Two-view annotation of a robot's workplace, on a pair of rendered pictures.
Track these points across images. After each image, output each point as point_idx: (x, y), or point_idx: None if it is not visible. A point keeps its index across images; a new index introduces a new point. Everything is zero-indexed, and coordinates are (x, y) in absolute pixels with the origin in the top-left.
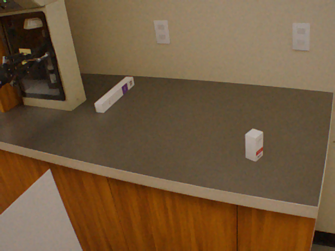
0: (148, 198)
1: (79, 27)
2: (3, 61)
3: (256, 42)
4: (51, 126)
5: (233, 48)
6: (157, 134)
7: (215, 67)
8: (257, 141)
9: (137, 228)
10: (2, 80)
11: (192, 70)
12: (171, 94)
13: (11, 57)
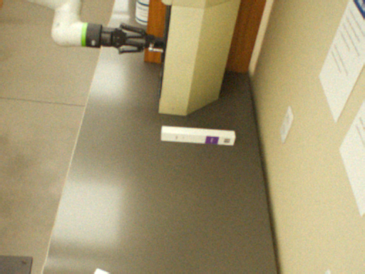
0: None
1: (271, 41)
2: (118, 27)
3: (306, 238)
4: (125, 109)
5: (296, 215)
6: (127, 198)
7: (284, 212)
8: None
9: None
10: (102, 43)
11: (277, 191)
12: (219, 186)
13: (127, 28)
